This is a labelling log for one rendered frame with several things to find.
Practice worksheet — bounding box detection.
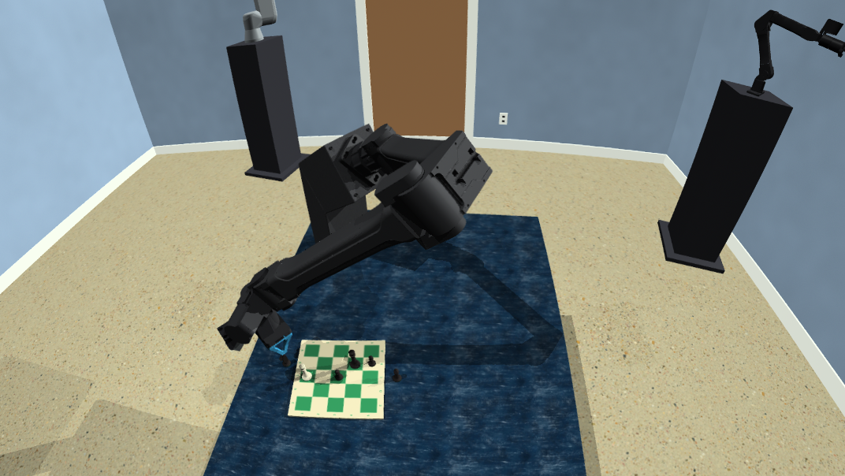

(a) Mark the white chess queen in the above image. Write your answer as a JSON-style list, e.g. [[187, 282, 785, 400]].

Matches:
[[299, 363, 312, 381]]

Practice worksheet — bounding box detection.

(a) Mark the green and cream chessboard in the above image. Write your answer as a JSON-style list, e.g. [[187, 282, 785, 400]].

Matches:
[[288, 340, 385, 419]]

